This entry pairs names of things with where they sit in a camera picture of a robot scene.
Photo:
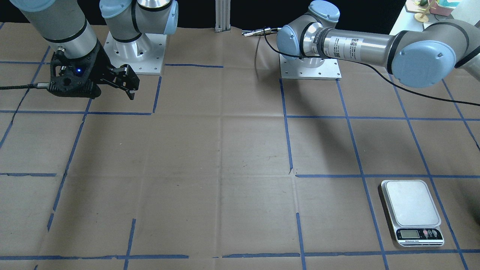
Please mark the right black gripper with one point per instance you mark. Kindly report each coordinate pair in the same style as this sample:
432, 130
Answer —
100, 64

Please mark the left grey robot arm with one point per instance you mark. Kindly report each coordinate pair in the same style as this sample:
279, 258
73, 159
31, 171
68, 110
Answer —
416, 59

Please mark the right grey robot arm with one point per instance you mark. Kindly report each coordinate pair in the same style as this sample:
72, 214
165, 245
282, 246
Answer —
62, 23

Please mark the metal connector plug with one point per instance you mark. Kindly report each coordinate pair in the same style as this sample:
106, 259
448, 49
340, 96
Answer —
260, 32

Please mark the wooden stand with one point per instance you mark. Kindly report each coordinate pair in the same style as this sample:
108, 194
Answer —
422, 17

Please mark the silver digital kitchen scale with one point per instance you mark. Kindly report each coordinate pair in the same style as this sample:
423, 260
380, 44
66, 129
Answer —
414, 217

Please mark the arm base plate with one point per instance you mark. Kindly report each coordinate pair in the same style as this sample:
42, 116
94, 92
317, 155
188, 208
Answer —
309, 68
145, 55

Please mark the aluminium frame post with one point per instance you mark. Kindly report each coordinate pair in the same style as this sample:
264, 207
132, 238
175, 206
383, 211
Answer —
222, 16

